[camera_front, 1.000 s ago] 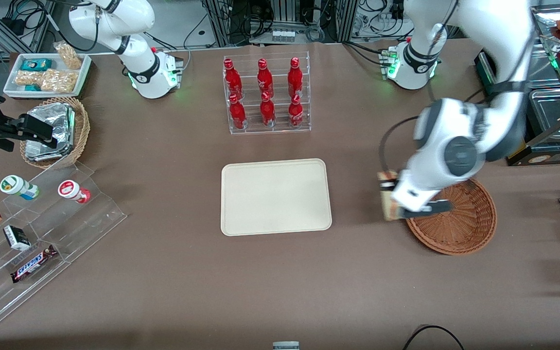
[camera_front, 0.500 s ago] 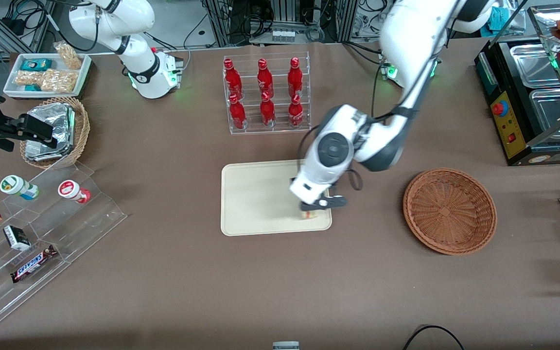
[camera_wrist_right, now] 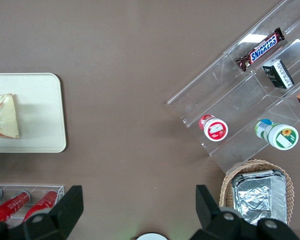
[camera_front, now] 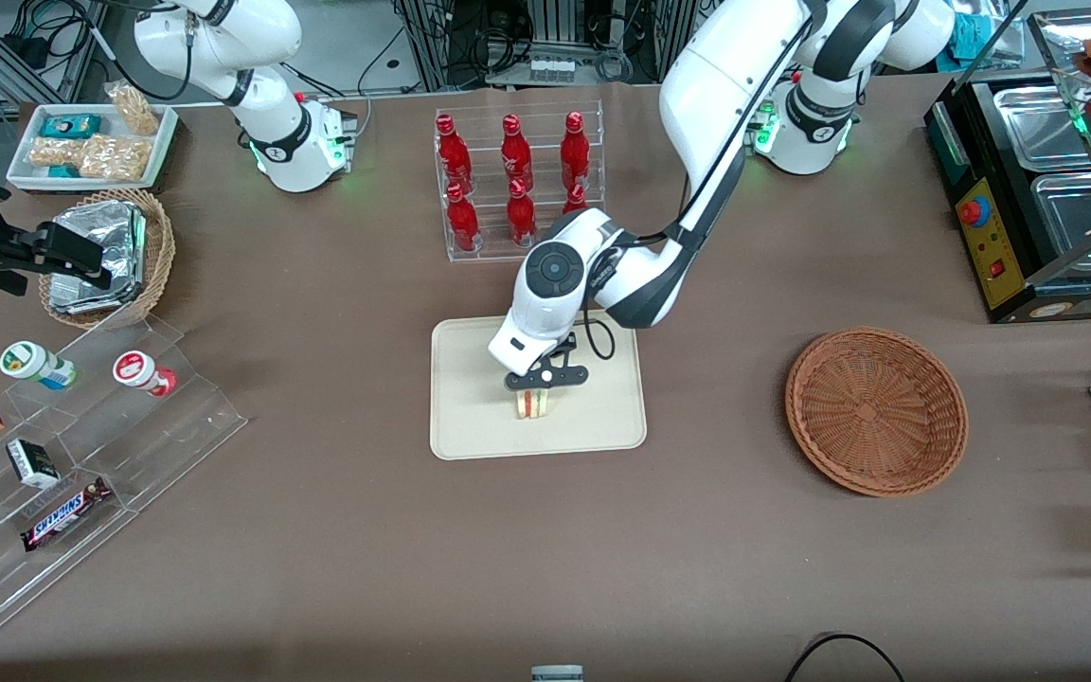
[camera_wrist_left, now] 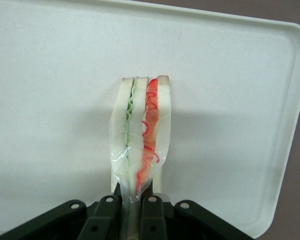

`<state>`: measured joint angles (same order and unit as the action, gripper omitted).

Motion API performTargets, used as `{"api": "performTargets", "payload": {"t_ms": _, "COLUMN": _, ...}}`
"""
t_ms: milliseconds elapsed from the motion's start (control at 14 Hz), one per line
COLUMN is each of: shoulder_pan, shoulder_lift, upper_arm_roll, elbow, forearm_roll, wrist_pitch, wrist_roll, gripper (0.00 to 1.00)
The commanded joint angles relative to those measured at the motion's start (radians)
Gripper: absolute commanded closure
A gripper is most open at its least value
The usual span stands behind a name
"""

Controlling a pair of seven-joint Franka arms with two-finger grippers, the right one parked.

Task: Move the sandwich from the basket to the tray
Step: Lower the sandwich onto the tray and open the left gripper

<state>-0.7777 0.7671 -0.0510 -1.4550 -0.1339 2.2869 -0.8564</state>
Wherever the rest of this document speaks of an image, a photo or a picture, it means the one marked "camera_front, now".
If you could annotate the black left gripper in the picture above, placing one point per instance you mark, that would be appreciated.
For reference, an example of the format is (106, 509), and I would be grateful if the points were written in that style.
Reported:
(557, 353)

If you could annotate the triangular sandwich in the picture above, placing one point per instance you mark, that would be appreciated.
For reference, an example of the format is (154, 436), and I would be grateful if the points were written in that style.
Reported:
(533, 405)

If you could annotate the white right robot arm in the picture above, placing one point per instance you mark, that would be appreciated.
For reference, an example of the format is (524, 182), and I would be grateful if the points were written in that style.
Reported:
(271, 123)

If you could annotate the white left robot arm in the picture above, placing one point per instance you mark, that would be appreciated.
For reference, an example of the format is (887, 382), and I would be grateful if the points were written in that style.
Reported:
(716, 85)

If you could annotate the deep tan wicker basket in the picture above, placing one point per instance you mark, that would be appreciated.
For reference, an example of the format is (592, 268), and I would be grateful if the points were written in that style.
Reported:
(159, 246)

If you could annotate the cream rectangular tray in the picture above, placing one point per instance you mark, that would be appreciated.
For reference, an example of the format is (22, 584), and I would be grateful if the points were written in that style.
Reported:
(470, 407)

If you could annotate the white rectangular snack tray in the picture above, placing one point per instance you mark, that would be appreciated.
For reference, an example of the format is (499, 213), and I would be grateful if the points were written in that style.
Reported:
(25, 170)

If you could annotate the round brown wicker basket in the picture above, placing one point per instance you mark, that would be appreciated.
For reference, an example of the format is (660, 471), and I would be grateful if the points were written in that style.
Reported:
(872, 412)

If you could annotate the silver foil wrapped pack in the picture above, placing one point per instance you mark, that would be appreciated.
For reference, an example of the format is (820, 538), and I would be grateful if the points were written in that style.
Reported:
(100, 232)
(81, 298)

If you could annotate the small teal snack packet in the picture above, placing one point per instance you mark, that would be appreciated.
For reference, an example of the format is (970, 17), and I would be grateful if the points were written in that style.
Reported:
(62, 171)

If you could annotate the large clear bag of snack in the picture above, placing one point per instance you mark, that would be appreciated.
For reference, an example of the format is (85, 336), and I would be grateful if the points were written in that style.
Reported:
(117, 158)

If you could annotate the green lid yogurt cup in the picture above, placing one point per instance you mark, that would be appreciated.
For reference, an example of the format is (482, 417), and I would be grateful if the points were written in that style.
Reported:
(29, 363)

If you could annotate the clear bag of rice snack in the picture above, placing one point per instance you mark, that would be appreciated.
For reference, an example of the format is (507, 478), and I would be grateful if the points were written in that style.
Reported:
(53, 152)

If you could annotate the red lid yogurt cup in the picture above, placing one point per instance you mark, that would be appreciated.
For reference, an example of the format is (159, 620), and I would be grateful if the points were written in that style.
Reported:
(138, 369)

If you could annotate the clear acrylic bottle rack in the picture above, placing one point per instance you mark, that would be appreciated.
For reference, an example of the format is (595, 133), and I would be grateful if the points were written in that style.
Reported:
(489, 246)

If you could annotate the red cola bottle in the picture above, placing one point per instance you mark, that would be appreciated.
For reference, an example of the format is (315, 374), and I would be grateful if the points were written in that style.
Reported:
(514, 156)
(575, 156)
(454, 156)
(521, 218)
(575, 199)
(463, 223)

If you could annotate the clear bag of peanuts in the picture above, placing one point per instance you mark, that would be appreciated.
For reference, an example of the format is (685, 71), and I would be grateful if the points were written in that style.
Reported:
(134, 109)

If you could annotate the clear acrylic stepped display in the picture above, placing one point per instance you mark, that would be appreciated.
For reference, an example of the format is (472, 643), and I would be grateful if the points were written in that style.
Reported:
(129, 445)

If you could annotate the small black white box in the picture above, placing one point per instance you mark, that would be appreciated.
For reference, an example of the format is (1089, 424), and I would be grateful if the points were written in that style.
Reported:
(32, 462)

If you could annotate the snickers chocolate bar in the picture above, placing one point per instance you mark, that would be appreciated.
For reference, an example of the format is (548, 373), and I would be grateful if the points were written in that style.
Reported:
(64, 514)

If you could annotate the white power strip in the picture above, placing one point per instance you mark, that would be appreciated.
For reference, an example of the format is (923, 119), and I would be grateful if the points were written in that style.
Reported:
(552, 68)

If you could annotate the metal equipment rack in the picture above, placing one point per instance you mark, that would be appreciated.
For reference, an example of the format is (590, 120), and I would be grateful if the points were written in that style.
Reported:
(545, 28)

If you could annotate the black food warmer cabinet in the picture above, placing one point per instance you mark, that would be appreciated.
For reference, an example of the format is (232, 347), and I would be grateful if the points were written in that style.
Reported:
(981, 256)

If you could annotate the dark left wrist camera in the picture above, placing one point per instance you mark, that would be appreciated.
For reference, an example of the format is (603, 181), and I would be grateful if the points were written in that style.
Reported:
(545, 379)

